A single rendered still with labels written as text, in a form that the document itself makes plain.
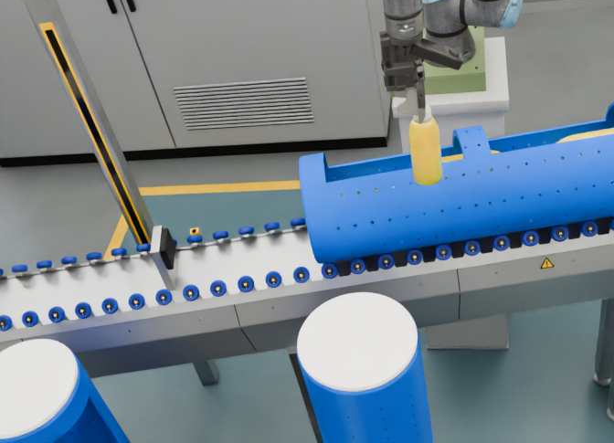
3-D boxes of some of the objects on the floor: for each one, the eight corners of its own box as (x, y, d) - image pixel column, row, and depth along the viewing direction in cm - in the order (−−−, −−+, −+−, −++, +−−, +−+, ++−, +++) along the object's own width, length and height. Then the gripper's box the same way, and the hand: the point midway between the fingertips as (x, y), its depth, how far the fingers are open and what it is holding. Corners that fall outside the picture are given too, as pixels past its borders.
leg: (591, 374, 284) (604, 253, 241) (608, 372, 283) (623, 250, 241) (597, 387, 280) (610, 267, 237) (613, 385, 279) (630, 264, 237)
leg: (321, 448, 282) (285, 340, 239) (337, 446, 281) (304, 337, 239) (322, 463, 277) (286, 355, 235) (338, 461, 277) (305, 353, 235)
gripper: (376, 21, 166) (386, 107, 179) (382, 49, 157) (392, 137, 171) (418, 15, 165) (425, 101, 179) (426, 42, 156) (432, 131, 170)
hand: (421, 111), depth 174 cm, fingers closed on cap, 4 cm apart
